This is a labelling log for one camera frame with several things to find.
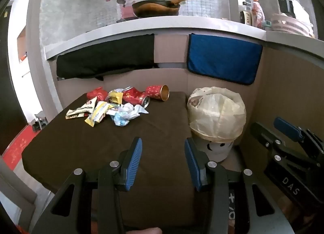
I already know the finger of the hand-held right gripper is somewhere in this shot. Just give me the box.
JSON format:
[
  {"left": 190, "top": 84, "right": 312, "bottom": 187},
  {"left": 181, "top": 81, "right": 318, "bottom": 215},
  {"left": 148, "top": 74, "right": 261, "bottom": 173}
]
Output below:
[
  {"left": 250, "top": 122, "right": 308, "bottom": 163},
  {"left": 273, "top": 117, "right": 324, "bottom": 155}
]

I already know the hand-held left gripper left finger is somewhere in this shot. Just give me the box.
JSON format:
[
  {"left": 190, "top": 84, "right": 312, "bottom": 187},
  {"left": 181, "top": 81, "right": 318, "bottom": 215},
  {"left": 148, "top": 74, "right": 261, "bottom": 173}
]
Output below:
[{"left": 30, "top": 137, "right": 143, "bottom": 234}]

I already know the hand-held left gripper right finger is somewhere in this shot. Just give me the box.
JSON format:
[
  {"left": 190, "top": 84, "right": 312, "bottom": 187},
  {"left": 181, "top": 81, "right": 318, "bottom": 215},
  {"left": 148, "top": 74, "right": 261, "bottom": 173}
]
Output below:
[{"left": 184, "top": 138, "right": 295, "bottom": 234}]

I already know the crushed red drink can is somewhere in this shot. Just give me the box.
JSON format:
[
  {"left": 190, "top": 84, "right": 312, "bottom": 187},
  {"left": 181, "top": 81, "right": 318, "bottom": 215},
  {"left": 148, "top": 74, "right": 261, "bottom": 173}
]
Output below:
[{"left": 122, "top": 87, "right": 151, "bottom": 109}]

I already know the red patterned paper cup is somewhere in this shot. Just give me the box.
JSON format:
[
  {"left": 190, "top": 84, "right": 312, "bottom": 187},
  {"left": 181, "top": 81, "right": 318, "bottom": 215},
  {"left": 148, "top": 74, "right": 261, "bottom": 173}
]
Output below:
[{"left": 145, "top": 84, "right": 169, "bottom": 102}]

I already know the red plastic bag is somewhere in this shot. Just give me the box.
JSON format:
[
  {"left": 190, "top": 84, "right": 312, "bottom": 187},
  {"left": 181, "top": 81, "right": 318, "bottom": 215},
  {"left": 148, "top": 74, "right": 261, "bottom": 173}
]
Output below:
[{"left": 86, "top": 87, "right": 110, "bottom": 101}]

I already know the beige side board panel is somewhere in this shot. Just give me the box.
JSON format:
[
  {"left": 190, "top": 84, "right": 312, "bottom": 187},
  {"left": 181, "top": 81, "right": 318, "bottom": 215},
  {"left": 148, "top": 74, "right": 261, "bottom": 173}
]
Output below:
[{"left": 186, "top": 46, "right": 324, "bottom": 174}]

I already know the crumpled blue white wrapper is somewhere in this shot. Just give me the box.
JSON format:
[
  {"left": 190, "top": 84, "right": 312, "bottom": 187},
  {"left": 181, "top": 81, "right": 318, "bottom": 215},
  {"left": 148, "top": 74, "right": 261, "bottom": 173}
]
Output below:
[{"left": 113, "top": 111, "right": 132, "bottom": 126}]

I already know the crumpled white plastic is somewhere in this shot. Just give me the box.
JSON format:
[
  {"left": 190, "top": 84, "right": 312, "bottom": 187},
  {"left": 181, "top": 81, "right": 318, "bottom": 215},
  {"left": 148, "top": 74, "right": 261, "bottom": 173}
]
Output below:
[{"left": 119, "top": 103, "right": 150, "bottom": 120}]

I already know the yellow and white wrapper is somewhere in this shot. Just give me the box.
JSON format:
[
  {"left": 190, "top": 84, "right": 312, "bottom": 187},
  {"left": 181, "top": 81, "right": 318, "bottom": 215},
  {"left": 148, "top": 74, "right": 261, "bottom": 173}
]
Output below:
[{"left": 84, "top": 101, "right": 115, "bottom": 127}]

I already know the small yellow wrapper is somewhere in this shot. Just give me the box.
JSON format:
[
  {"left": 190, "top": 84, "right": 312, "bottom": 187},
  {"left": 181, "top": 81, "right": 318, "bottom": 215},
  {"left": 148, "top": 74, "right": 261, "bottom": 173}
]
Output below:
[{"left": 108, "top": 91, "right": 124, "bottom": 104}]

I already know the white and brown wrapper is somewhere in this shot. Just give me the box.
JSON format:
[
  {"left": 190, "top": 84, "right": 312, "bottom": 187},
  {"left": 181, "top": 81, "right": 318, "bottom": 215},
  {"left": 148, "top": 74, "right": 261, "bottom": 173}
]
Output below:
[{"left": 65, "top": 97, "right": 98, "bottom": 119}]

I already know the blue towel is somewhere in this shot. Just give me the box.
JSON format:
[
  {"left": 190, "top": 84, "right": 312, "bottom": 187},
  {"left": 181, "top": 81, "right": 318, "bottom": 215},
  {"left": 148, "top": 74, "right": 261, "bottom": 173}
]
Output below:
[{"left": 187, "top": 33, "right": 263, "bottom": 86}]

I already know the pink plastic basket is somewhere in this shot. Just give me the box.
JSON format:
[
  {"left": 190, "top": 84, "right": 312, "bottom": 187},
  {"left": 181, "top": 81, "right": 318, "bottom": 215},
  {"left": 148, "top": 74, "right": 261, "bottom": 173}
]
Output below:
[{"left": 270, "top": 13, "right": 315, "bottom": 38}]

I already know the black cloth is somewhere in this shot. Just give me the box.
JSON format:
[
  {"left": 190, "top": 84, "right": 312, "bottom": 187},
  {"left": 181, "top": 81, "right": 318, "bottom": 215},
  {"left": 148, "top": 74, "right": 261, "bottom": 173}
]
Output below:
[{"left": 56, "top": 34, "right": 155, "bottom": 81}]

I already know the plastic bottle with orange cap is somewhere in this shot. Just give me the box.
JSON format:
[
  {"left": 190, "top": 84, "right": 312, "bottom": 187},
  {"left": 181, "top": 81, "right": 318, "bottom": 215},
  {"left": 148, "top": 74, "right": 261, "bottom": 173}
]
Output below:
[{"left": 251, "top": 0, "right": 266, "bottom": 30}]

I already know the red floor mat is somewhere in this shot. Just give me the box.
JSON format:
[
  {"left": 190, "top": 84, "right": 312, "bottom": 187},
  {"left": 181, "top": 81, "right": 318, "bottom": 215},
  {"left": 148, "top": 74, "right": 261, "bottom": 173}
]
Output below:
[{"left": 2, "top": 125, "right": 39, "bottom": 172}]

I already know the dark sauce jar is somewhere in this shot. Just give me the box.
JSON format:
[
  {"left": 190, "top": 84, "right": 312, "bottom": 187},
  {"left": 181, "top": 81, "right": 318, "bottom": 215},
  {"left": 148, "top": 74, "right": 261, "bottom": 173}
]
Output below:
[{"left": 239, "top": 10, "right": 253, "bottom": 26}]

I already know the beige back board panel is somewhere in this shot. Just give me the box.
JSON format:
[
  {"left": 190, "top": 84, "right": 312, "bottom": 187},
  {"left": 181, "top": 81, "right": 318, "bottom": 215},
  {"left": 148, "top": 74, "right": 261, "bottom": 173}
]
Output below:
[{"left": 54, "top": 33, "right": 189, "bottom": 103}]

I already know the white plastic bag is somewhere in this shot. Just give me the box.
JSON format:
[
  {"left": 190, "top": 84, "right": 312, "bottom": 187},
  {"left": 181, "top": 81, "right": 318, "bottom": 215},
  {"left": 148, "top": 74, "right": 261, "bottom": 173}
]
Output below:
[{"left": 283, "top": 0, "right": 313, "bottom": 26}]

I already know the black utensil holder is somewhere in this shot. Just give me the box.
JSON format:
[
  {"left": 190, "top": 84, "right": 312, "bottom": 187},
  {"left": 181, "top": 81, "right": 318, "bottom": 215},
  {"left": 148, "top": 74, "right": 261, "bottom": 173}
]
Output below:
[{"left": 278, "top": 0, "right": 295, "bottom": 18}]

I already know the white stone counter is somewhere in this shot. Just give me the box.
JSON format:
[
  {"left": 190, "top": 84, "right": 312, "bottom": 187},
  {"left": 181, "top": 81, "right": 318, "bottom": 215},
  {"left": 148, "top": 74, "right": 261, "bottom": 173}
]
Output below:
[{"left": 43, "top": 16, "right": 324, "bottom": 66}]

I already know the black wok with wooden handle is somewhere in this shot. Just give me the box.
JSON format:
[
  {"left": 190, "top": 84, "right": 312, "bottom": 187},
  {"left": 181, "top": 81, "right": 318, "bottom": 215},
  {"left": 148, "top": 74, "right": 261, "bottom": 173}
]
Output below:
[{"left": 132, "top": 0, "right": 203, "bottom": 18}]

